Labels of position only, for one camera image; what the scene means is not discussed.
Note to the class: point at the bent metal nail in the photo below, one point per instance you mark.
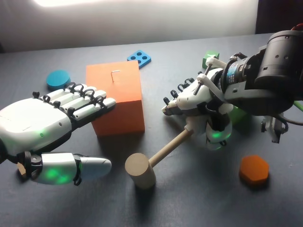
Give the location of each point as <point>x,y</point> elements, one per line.
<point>113,76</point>

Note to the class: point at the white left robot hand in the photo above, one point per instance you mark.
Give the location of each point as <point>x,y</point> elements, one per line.
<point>30,120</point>

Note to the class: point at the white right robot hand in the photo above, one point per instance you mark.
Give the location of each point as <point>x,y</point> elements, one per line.
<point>194,97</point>

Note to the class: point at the blue round disc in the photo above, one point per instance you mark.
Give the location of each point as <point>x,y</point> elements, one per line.
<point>58,79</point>

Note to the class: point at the orange hexagon block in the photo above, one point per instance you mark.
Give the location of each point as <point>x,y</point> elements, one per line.
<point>254,169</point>

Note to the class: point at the blue square four-hole block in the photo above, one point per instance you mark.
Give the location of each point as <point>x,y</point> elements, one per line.
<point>145,60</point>

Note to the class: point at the flat tan wooden block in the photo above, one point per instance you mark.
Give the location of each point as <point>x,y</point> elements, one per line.
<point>21,169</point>

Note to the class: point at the large orange cube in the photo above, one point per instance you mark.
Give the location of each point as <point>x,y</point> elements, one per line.
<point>123,118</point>

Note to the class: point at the small dark green letter cube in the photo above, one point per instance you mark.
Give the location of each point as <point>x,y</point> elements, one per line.
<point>212,55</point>

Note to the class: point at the wooden mallet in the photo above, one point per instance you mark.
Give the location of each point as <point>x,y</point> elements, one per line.
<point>139,170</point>

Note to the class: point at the large light green textured cube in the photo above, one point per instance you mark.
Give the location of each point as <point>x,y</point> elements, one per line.
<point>237,116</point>

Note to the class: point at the grey table cloth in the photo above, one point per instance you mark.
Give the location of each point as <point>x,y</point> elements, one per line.
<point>189,201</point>

